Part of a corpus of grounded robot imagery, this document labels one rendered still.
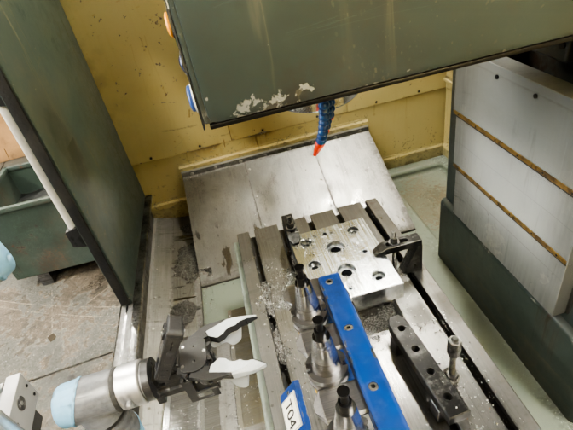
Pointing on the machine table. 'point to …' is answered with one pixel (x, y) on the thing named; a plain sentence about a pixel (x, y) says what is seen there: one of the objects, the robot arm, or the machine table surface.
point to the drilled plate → (350, 262)
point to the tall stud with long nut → (453, 356)
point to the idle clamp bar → (427, 372)
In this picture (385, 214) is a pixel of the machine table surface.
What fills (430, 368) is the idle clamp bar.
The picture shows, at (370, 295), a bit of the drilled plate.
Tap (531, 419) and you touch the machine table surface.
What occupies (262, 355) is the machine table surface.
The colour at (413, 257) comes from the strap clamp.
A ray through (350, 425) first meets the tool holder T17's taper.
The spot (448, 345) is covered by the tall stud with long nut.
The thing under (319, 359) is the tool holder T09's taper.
